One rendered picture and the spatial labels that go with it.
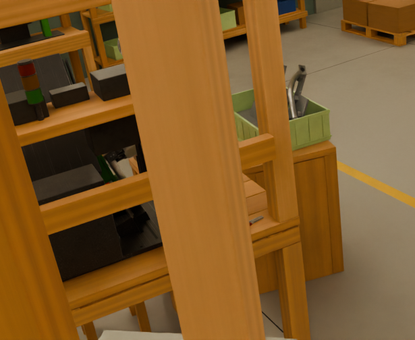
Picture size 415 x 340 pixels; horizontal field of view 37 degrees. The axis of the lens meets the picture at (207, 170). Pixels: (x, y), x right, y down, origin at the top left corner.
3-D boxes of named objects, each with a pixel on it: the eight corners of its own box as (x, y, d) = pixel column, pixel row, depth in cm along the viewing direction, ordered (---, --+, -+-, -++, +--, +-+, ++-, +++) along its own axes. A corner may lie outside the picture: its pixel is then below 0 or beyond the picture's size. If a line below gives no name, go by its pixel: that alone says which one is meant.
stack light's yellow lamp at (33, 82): (23, 88, 195) (19, 75, 193) (38, 84, 197) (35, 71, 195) (25, 92, 191) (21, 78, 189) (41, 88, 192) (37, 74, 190)
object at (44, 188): (38, 262, 243) (13, 186, 228) (111, 237, 252) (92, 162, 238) (46, 286, 227) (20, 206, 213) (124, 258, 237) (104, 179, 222)
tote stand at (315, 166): (226, 236, 410) (209, 125, 376) (300, 216, 417) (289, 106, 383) (258, 295, 350) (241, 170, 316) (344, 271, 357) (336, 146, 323)
